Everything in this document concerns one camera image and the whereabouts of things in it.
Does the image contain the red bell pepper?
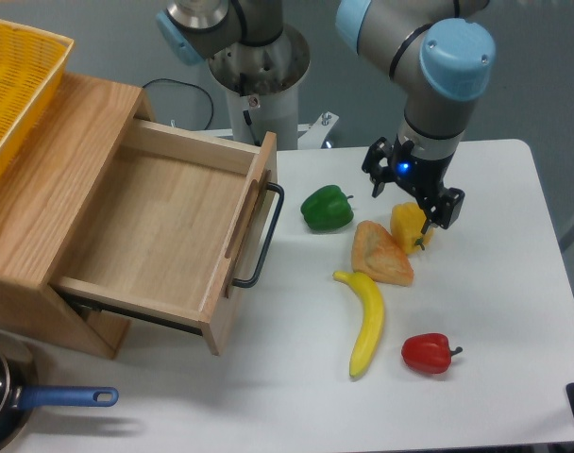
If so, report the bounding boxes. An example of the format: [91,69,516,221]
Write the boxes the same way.
[401,332,463,375]

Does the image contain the black cable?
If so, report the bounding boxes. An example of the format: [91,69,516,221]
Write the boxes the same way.
[142,78,215,131]

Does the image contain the orange pastry turnover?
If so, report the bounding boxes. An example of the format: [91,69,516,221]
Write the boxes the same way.
[351,221,414,287]

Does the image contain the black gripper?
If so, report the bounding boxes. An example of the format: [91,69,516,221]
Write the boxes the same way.
[362,137,465,235]

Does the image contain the yellow plastic basket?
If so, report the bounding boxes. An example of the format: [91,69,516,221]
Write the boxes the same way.
[0,19,75,177]

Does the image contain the green bell pepper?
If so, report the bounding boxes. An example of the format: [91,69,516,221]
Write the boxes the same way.
[300,185,354,232]

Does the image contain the yellow banana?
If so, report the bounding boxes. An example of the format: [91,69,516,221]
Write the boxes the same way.
[332,271,385,379]

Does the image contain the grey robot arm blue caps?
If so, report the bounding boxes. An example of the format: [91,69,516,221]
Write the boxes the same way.
[156,1,496,228]

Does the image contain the yellow bell pepper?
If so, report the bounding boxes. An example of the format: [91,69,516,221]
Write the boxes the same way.
[390,202,434,255]

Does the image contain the black pan blue handle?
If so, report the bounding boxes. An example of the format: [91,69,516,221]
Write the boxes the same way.
[0,333,119,450]

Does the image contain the wooden drawer cabinet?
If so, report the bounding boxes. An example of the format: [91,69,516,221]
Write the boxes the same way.
[0,73,154,359]

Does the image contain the black drawer handle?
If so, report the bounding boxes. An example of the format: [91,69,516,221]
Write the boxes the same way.
[231,182,285,289]

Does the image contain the open wooden drawer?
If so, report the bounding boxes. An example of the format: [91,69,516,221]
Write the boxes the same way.
[52,120,277,355]

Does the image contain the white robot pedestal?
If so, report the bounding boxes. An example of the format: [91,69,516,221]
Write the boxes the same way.
[209,25,339,150]

